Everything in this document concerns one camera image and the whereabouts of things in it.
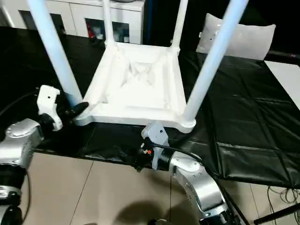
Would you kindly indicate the small white jar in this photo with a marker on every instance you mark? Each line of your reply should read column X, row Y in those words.
column 126, row 38

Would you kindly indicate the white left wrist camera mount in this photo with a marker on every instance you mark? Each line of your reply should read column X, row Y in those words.
column 48, row 100

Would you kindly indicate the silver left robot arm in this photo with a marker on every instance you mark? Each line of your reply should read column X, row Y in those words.
column 18, row 140

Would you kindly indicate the white flat board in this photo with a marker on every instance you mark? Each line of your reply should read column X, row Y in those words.
column 286, row 75

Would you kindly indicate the white sideboard cabinet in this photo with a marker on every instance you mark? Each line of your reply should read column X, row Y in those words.
column 77, row 14

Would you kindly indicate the black sofa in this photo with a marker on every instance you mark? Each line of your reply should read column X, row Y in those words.
column 159, row 23

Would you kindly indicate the white plastic table top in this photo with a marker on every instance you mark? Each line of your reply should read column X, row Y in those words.
column 140, row 93

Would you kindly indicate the red packet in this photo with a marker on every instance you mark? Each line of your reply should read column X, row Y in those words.
column 89, row 29

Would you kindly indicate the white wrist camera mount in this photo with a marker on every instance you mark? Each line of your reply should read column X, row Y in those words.
column 155, row 136
column 48, row 100

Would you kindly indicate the grey cushion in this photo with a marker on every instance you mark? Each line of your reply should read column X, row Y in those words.
column 246, row 42

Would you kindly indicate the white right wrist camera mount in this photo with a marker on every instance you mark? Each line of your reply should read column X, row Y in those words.
column 155, row 136

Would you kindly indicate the black floor stand foot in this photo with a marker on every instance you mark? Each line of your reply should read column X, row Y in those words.
column 276, row 214

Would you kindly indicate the black television with red logo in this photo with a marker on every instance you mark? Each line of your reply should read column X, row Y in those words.
column 281, row 55

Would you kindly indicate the black work mat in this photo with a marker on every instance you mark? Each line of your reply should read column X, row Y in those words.
column 246, row 105

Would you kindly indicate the white plastic table leg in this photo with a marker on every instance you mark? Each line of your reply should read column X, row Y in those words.
column 108, row 23
column 179, row 23
column 54, row 47
column 211, row 58

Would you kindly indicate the black robot right foot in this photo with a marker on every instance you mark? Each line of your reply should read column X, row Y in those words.
column 159, row 222

